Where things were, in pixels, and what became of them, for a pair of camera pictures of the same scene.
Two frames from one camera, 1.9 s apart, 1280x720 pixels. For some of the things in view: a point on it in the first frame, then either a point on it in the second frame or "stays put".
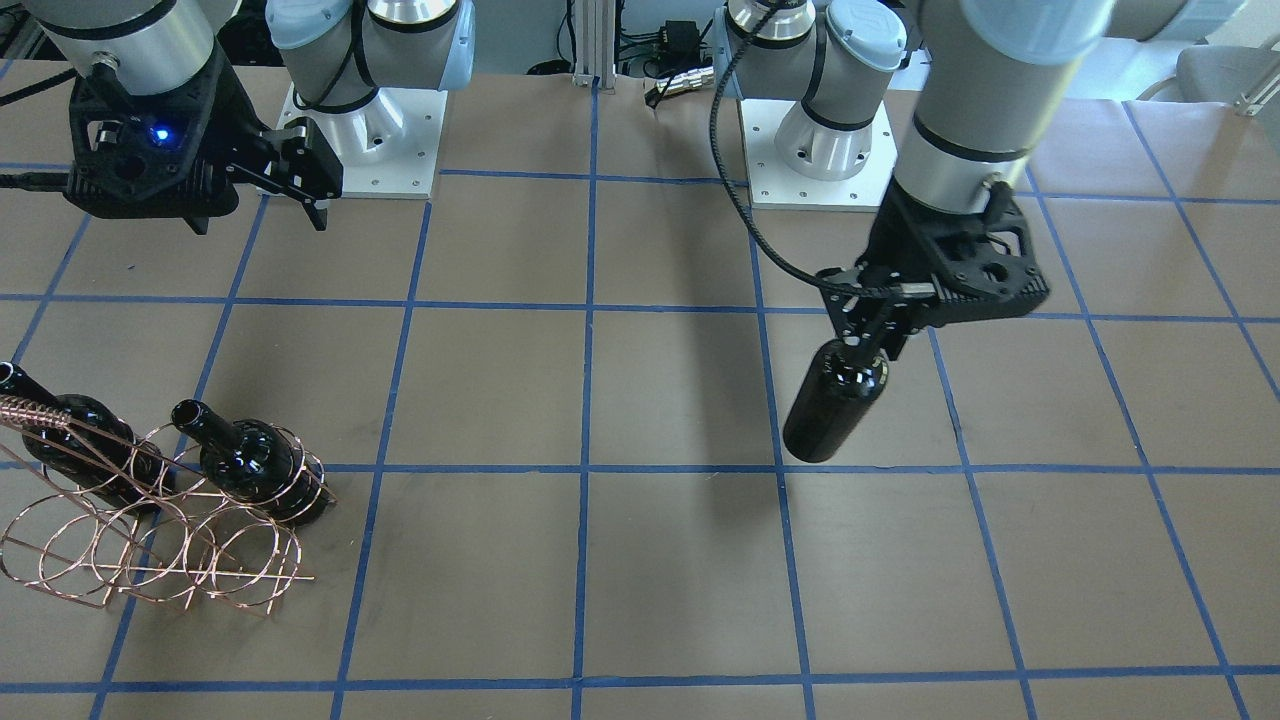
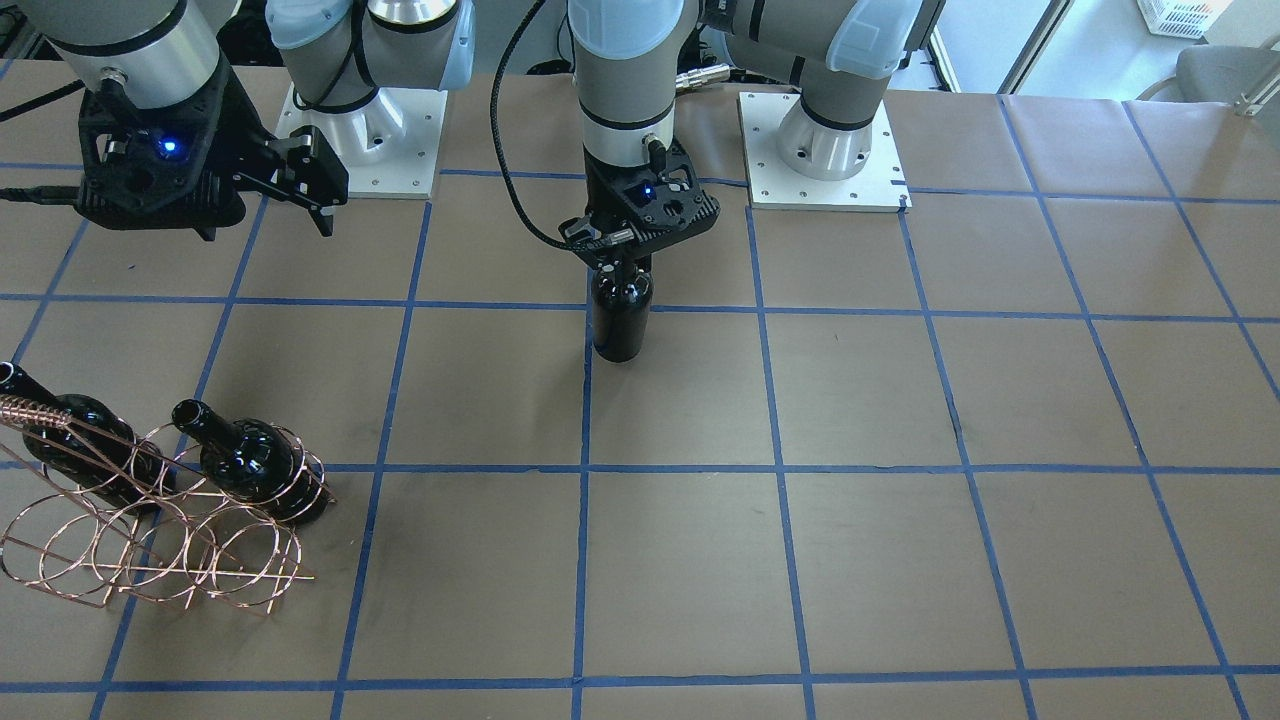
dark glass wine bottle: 845,381 → 621,301
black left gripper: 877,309 → 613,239
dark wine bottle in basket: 253,462 stays put
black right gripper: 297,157 stays put
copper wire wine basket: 94,514 stays put
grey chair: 1215,74 stays put
